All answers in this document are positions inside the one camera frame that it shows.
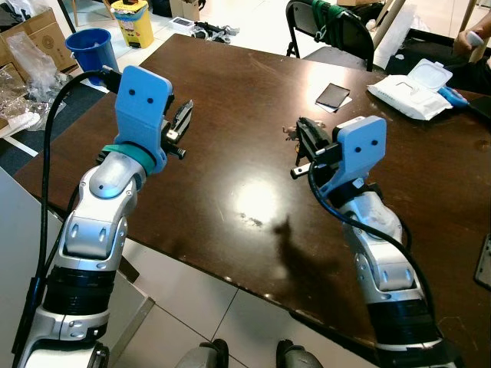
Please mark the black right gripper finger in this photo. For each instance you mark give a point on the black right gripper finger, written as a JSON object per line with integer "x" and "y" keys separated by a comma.
{"x": 322, "y": 138}
{"x": 305, "y": 136}

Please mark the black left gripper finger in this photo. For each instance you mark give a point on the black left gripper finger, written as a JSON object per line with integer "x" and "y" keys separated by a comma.
{"x": 182, "y": 121}

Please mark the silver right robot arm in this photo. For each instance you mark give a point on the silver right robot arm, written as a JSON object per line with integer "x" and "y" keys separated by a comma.
{"x": 383, "y": 261}

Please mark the black square phone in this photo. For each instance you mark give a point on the black square phone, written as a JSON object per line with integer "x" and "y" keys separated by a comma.
{"x": 332, "y": 96}

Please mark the dark brown wooden table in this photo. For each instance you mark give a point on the dark brown wooden table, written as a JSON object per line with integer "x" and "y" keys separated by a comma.
{"x": 245, "y": 100}

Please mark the white wet wipes pack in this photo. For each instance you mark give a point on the white wet wipes pack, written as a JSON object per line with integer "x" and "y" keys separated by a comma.
{"x": 406, "y": 96}

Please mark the small white device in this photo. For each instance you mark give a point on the small white device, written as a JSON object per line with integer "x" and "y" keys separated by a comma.
{"x": 184, "y": 25}

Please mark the dark floor mat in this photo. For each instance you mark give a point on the dark floor mat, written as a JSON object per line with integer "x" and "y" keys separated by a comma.
{"x": 77, "y": 103}

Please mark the yellow container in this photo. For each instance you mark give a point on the yellow container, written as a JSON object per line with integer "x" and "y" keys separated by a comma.
{"x": 134, "y": 27}

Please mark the black folding chair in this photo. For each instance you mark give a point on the black folding chair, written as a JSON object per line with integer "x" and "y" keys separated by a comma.
{"x": 349, "y": 31}

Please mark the small cardboard box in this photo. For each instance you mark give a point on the small cardboard box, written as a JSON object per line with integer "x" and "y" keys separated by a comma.
{"x": 186, "y": 8}

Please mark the green cloth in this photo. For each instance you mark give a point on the green cloth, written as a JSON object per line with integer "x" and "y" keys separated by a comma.
{"x": 322, "y": 11}

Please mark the black tablet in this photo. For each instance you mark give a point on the black tablet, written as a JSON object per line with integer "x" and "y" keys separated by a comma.
{"x": 482, "y": 107}

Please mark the wooden pole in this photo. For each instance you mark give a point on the wooden pole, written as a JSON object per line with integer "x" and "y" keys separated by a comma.
{"x": 390, "y": 19}

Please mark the seated person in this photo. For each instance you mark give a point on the seated person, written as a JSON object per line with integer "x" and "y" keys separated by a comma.
{"x": 472, "y": 46}

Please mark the clear plastic bag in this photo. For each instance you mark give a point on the clear plastic bag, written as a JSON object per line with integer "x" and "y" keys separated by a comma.
{"x": 31, "y": 77}

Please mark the brown cardboard box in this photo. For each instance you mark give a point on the brown cardboard box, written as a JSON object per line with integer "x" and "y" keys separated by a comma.
{"x": 42, "y": 34}

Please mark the black square key tray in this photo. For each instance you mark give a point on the black square key tray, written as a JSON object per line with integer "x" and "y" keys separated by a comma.
{"x": 483, "y": 264}

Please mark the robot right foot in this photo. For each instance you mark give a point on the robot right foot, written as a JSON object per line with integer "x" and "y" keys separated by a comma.
{"x": 299, "y": 359}

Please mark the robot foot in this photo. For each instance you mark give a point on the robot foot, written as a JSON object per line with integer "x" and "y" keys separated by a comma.
{"x": 203, "y": 356}
{"x": 299, "y": 359}

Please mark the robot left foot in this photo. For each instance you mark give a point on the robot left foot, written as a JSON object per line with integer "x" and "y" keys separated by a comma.
{"x": 203, "y": 356}

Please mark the light blue right wrist camera mount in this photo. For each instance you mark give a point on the light blue right wrist camera mount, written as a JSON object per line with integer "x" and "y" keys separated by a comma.
{"x": 360, "y": 146}

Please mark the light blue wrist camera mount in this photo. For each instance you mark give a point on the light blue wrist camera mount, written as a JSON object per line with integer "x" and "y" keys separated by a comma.
{"x": 142, "y": 100}
{"x": 360, "y": 146}

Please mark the light blue left wrist camera mount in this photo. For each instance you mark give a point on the light blue left wrist camera mount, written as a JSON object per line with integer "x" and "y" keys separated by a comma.
{"x": 142, "y": 100}

